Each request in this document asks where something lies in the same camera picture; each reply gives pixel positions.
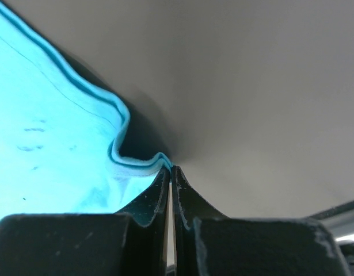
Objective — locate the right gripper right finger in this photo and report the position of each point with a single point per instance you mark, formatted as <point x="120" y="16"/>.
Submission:
<point x="208" y="242"/>

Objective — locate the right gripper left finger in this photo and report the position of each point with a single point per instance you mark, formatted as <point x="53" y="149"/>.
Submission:
<point x="132" y="241"/>

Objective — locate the cyan t shirt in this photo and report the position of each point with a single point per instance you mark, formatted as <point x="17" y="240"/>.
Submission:
<point x="60" y="135"/>

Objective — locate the aluminium frame rail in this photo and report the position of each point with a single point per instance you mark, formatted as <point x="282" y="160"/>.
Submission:
<point x="339" y="220"/>

